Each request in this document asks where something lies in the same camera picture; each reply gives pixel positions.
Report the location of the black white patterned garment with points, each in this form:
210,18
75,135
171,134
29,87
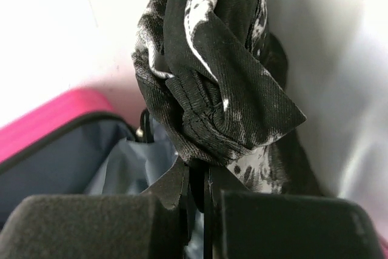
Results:
214,76

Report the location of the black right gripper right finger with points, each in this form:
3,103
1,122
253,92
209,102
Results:
243,224

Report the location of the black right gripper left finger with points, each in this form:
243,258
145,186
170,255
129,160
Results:
152,224

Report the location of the pink teal open suitcase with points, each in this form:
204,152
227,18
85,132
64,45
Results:
77,145

